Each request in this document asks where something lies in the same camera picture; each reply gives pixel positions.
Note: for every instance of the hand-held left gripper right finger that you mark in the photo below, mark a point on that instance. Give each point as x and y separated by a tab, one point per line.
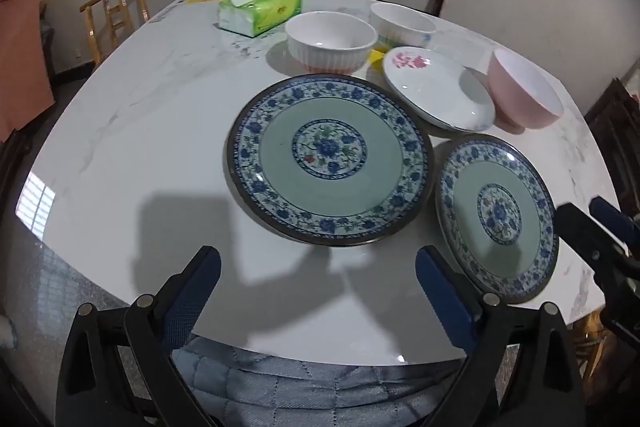
445	297

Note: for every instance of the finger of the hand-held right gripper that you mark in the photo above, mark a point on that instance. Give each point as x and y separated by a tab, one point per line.
612	219
585	232

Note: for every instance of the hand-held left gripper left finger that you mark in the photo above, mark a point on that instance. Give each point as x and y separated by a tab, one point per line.
197	292

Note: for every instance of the small blue floral plate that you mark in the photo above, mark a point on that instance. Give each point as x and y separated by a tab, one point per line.
500	212

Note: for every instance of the pink bowl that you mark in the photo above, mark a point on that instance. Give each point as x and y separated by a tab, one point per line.
525	92

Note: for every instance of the large blue floral plate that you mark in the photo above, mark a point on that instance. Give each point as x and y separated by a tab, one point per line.
280	137

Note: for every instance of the white plate pink rose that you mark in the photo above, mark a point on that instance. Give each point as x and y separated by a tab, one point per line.
435	87

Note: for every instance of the white printed bowl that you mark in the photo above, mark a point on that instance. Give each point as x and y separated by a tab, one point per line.
400	19

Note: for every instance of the white ribbed bowl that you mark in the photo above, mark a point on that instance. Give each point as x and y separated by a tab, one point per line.
330	32

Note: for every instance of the dark wooden furniture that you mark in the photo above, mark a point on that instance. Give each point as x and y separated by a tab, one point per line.
615	117

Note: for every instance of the yellow round warning sticker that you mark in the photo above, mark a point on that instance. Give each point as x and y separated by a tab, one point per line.
376	56

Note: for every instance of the green tissue pack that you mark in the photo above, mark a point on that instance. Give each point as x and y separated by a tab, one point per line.
265	9

